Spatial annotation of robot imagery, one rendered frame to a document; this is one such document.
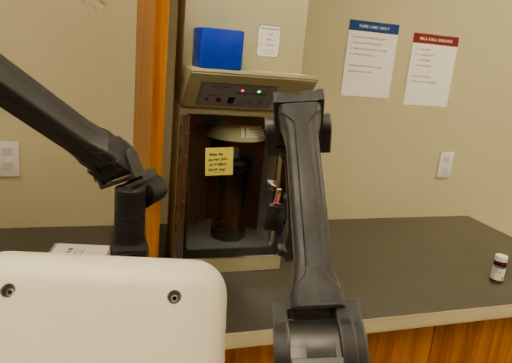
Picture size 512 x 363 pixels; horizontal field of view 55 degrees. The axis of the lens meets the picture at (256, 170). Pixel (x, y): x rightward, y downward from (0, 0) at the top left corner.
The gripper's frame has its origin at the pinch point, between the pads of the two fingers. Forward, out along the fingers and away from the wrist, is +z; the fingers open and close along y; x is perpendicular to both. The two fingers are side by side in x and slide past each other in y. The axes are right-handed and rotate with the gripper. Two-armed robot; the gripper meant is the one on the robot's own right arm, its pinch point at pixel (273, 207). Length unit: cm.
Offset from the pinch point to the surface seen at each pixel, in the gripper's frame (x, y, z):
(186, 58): -33.1, 30.4, 6.3
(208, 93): -26.5, 24.6, -0.5
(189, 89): -26.5, 29.5, -1.0
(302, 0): -54, 4, 7
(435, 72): -48, -75, 50
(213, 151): -11.5, 18.7, 4.3
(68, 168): 12, 53, 48
